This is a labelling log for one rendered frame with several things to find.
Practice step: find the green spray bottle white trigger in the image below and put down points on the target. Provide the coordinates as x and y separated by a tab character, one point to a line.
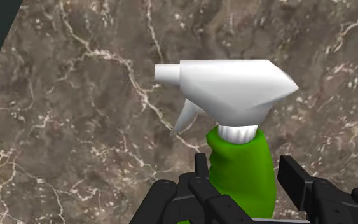
243	167

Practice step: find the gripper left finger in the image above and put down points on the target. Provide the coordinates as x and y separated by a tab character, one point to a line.
197	192

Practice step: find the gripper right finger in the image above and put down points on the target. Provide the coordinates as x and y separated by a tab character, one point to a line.
318	195

